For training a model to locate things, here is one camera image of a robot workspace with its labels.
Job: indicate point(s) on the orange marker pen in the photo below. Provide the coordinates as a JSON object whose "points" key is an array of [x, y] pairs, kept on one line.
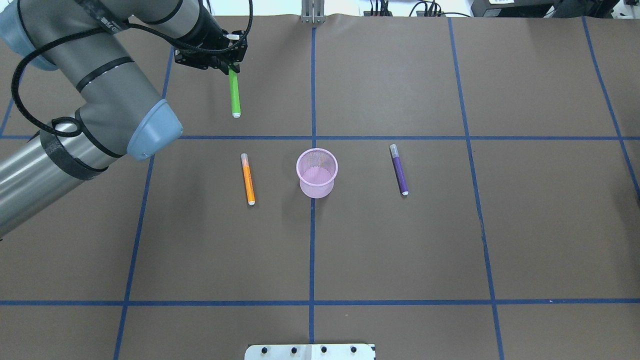
{"points": [[248, 180]]}

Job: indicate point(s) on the pink mesh pen holder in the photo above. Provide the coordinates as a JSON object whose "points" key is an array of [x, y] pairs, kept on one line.
{"points": [[316, 169]]}

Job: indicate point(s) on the aluminium frame post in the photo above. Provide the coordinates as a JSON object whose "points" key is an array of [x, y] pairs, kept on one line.
{"points": [[313, 11]]}

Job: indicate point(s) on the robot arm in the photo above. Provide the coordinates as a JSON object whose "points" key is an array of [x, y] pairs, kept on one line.
{"points": [[123, 113]]}

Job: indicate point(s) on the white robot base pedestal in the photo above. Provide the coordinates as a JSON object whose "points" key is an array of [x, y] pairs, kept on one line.
{"points": [[326, 351]]}

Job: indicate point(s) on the purple marker pen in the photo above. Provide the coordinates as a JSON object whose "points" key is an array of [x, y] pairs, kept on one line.
{"points": [[398, 169]]}

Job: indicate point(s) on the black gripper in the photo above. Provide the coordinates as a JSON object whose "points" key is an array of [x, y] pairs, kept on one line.
{"points": [[207, 26]]}

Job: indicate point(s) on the green marker pen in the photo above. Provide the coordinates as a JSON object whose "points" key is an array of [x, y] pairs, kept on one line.
{"points": [[236, 106]]}

